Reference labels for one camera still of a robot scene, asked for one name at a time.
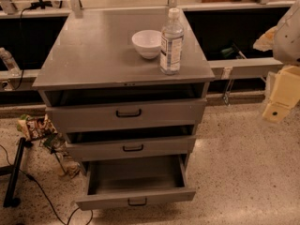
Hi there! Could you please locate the grey bottom drawer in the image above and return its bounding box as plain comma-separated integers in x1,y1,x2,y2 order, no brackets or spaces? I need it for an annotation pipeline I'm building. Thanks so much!
76,155,195,210

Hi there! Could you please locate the black stand leg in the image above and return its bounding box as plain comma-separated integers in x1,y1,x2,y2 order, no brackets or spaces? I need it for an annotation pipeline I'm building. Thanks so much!
0,137,30,207

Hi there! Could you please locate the clear plastic water bottle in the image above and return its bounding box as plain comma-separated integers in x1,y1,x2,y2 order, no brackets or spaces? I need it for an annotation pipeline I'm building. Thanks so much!
159,7,184,75

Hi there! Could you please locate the crumpled wrapper on floor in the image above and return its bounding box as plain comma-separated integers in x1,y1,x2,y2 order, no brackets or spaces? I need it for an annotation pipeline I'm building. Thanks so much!
56,154,80,178

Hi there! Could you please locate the green object behind rail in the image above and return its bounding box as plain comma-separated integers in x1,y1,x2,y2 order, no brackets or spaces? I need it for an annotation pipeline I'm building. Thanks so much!
220,47,237,59

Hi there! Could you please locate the clear bottle at left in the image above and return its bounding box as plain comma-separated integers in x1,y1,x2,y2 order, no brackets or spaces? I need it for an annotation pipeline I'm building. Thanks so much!
0,48,22,77

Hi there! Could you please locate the grey middle drawer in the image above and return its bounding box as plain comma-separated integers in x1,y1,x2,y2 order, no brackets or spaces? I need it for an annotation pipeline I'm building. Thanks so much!
67,136,196,161

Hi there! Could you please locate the grey drawer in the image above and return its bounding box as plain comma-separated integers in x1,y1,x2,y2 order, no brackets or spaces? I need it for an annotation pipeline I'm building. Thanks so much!
46,99,206,133
67,136,196,161
76,155,195,210

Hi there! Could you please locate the snack bag on floor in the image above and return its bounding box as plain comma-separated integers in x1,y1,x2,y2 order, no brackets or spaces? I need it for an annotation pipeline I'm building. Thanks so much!
17,114,56,141

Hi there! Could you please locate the black floor cable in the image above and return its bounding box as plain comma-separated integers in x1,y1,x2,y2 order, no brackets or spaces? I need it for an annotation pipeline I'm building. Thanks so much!
0,144,94,225

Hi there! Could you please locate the grey drawer cabinet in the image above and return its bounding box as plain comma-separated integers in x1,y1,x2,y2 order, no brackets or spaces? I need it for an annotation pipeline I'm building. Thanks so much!
32,7,217,176

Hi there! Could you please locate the metal rail frame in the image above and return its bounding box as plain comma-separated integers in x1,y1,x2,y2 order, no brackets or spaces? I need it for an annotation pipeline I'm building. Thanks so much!
0,0,300,106

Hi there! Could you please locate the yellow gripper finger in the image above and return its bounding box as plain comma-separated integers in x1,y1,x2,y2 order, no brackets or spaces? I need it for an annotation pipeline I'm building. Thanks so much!
262,66,300,123
253,26,277,52

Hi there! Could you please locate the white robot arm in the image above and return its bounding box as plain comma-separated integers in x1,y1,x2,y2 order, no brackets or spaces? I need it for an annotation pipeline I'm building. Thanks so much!
253,0,300,123

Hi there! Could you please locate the white ceramic bowl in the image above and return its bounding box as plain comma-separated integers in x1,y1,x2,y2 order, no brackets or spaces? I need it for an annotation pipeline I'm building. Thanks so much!
131,30,161,59

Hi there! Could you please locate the grey top drawer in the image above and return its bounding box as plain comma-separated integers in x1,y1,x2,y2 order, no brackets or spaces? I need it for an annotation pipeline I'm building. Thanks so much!
46,99,206,133

